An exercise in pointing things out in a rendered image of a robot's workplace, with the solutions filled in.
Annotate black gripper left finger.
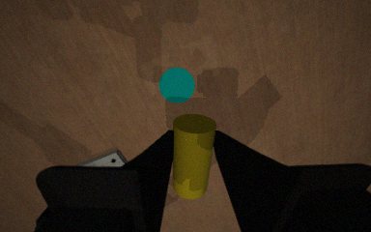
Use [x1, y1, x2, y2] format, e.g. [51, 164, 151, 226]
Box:
[36, 130, 174, 232]

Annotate yellow cylinder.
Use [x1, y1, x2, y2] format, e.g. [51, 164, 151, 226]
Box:
[173, 114, 216, 199]

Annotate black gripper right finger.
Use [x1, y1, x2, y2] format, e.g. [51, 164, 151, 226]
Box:
[214, 130, 371, 232]

